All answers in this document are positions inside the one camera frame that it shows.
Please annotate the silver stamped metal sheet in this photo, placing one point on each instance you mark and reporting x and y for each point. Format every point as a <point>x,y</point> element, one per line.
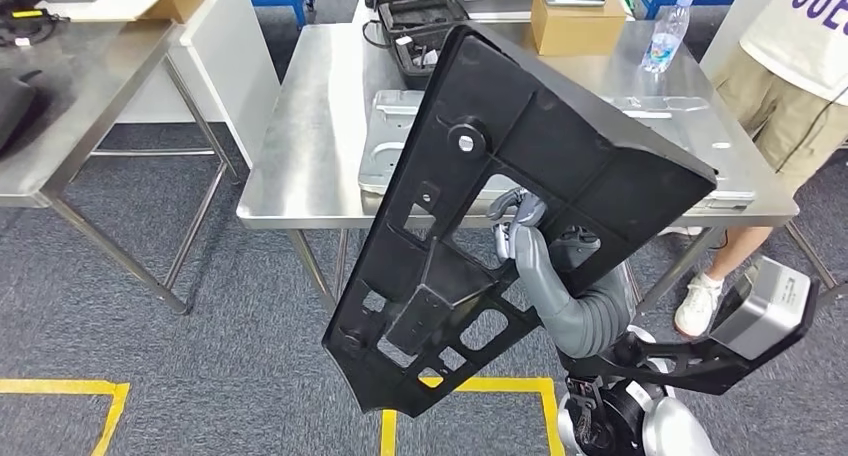
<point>391,142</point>

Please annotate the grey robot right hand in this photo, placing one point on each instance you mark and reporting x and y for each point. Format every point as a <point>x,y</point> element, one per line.
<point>536,274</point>

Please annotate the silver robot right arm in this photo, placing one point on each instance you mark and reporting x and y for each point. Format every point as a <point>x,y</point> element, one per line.
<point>590,330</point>

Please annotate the black moulded floor panel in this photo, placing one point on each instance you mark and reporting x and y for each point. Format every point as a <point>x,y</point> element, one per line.
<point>16,108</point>

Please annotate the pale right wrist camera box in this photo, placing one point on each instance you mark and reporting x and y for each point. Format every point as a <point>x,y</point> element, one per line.
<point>762,307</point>

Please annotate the clear plastic water bottle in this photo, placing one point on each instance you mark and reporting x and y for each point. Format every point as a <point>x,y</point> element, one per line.
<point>662,45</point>

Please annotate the black plastic car trim panel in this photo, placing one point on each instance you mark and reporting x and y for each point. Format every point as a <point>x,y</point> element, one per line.
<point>563,128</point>

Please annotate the black open tool case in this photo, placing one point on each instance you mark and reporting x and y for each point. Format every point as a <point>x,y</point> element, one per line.
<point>424,16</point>

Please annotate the stainless steel side table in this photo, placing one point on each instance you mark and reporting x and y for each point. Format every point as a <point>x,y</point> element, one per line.
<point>99,75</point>

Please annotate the person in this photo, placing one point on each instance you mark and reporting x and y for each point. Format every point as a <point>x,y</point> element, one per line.
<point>788,108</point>

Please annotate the closed brown cardboard box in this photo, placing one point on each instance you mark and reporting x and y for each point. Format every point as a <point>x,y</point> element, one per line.
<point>576,32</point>

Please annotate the stainless steel workbench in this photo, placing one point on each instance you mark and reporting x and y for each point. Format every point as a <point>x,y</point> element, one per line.
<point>311,142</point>

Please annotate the yellow floor tape marking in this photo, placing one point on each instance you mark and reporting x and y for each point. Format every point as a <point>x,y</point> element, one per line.
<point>66,387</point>

